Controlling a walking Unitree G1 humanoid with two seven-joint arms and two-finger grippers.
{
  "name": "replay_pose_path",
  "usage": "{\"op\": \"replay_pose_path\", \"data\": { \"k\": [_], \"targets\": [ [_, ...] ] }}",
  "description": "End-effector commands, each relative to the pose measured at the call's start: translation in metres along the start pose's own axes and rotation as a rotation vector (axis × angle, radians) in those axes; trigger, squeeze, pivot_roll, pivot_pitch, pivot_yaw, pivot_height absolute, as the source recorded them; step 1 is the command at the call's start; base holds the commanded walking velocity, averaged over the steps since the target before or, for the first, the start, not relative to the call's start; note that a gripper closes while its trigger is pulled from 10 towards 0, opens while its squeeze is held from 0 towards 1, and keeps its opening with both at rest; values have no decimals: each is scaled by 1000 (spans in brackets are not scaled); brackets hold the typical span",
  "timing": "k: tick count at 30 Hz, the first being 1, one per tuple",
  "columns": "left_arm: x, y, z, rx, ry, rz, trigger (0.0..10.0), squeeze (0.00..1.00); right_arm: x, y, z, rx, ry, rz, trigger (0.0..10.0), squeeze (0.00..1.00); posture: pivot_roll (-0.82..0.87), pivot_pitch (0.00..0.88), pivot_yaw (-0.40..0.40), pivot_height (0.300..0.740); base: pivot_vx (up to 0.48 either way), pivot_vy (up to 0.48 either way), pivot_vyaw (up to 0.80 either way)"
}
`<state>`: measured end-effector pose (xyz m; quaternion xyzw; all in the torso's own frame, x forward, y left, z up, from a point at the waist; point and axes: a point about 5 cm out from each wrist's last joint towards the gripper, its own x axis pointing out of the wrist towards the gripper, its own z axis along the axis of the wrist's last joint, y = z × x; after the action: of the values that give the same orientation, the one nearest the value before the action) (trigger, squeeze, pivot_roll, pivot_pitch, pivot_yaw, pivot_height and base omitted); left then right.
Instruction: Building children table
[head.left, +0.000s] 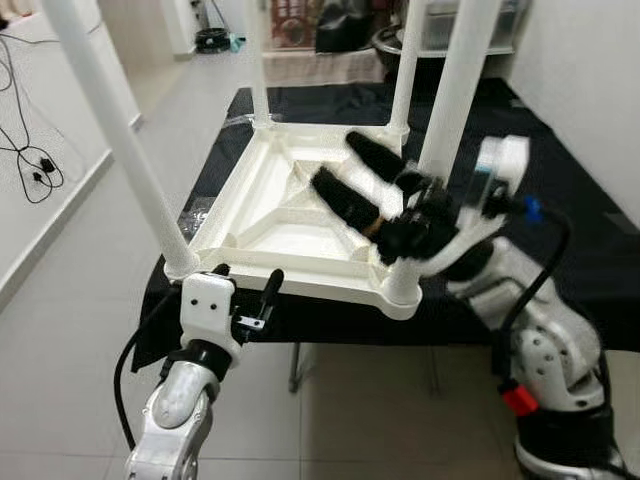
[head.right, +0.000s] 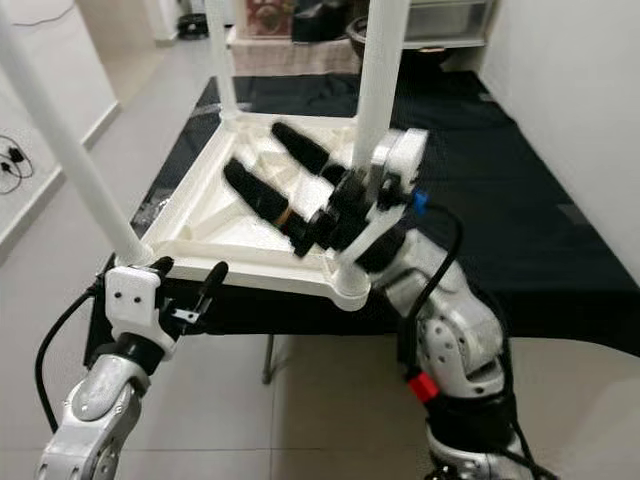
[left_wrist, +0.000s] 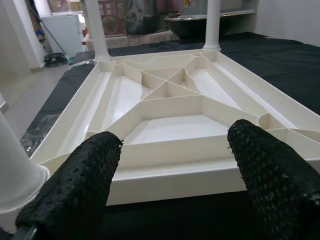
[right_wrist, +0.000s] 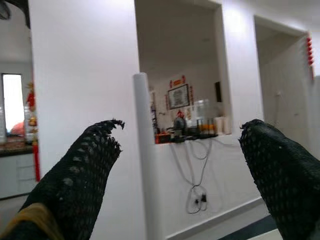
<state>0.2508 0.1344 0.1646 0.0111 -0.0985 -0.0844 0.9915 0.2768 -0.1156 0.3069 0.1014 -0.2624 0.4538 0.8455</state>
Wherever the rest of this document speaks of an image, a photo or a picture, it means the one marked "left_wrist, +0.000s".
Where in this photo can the black table cloth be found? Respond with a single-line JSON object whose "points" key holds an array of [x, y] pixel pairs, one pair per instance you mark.
{"points": [[287, 62]]}

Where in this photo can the clear tape patch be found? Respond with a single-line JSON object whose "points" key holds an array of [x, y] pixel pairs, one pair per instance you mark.
{"points": [[37, 132]]}

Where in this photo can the black plastic bag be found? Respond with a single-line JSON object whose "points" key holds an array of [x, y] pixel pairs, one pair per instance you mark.
{"points": [[142, 17]]}

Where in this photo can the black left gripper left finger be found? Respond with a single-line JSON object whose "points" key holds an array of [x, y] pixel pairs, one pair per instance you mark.
{"points": [[72, 187]]}

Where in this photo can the white cabinet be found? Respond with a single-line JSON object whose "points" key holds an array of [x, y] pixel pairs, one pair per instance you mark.
{"points": [[65, 32]]}

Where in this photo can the white plastic table top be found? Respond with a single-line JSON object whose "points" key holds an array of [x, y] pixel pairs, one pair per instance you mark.
{"points": [[175, 125]]}

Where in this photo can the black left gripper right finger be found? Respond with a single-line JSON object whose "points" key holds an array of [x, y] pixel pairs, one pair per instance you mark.
{"points": [[282, 187]]}

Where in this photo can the black round floor object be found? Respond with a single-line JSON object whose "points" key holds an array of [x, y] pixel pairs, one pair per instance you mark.
{"points": [[55, 59]]}

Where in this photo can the black glossy round object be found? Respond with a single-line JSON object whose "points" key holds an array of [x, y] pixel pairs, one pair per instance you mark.
{"points": [[190, 26]]}

